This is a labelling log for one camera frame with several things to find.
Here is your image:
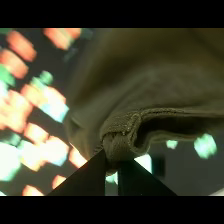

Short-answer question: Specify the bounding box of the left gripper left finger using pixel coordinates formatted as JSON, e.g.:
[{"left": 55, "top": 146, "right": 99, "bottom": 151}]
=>
[{"left": 47, "top": 148, "right": 108, "bottom": 197}]

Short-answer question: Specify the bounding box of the olive green garment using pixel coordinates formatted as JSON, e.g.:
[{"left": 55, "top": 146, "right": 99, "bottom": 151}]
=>
[{"left": 63, "top": 27, "right": 224, "bottom": 174}]

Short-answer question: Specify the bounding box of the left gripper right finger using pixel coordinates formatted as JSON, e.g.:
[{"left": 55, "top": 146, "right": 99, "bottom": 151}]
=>
[{"left": 117, "top": 159, "right": 178, "bottom": 197}]

